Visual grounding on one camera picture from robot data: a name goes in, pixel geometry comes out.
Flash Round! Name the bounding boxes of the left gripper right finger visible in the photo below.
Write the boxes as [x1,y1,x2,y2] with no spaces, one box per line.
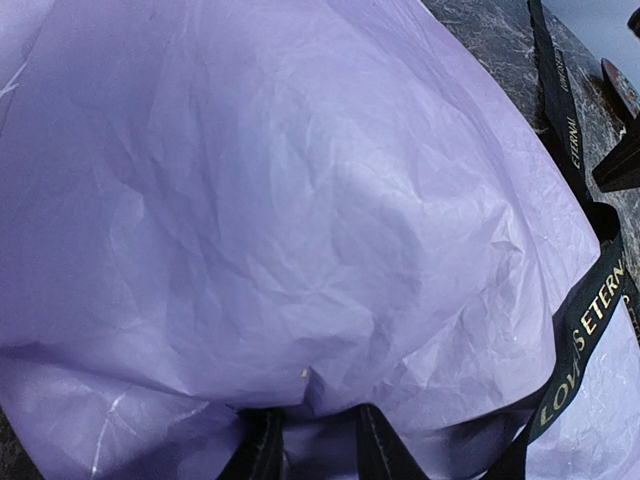
[356,404,429,480]

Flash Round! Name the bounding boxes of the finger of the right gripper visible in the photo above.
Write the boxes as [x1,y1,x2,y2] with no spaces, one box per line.
[592,116,639,193]

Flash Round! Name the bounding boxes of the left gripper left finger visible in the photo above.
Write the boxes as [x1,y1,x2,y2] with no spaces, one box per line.
[227,408,285,480]

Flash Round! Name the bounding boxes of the black lanyard strap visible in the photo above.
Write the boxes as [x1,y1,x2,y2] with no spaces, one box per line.
[472,0,640,480]

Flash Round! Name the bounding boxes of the pink purple wrapping paper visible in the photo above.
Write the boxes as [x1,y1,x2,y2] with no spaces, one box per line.
[1,1,639,479]

